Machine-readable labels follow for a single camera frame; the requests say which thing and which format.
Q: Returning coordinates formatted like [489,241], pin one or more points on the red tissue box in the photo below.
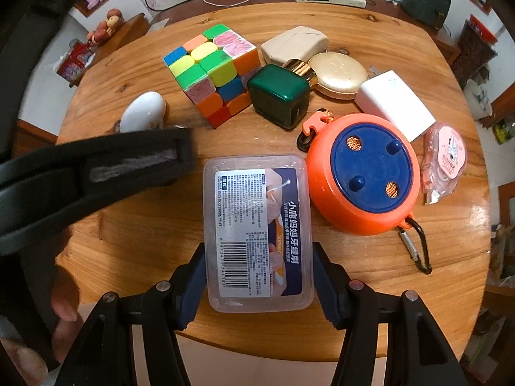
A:
[74,62]

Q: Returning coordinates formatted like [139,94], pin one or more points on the bowl of peaches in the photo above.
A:
[105,26]

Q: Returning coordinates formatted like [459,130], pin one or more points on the orange round reel with carabiner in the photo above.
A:
[322,185]

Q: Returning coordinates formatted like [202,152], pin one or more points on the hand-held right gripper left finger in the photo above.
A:
[191,289]

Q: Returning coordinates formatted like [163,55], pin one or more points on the dark green speaker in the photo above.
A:
[424,2]

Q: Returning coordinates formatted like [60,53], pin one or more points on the gold round compact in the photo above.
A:
[338,74]

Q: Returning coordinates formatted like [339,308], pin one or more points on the green yellow bottle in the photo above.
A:
[502,132]

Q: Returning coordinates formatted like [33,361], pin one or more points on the white power adapter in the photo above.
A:
[394,104]

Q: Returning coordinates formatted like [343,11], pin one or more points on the dark green square box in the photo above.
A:
[277,94]

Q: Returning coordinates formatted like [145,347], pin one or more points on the tall dark woven basket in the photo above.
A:
[476,48]

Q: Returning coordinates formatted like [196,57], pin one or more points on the white oval plastic object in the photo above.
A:
[145,110]

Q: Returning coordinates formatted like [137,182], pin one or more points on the beige plastic case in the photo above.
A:
[293,44]

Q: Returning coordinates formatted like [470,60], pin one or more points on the pink correction tape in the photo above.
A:
[446,157]

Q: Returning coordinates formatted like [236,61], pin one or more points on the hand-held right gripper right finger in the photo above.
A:
[328,293]

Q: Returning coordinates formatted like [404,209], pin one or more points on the clear plastic box with label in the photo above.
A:
[257,217]

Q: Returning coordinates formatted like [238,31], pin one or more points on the colourful puzzle cube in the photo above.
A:
[209,68]

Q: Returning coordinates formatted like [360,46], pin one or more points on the person's left hand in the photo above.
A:
[66,309]

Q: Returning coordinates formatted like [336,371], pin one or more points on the white trash bin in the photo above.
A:
[478,98]

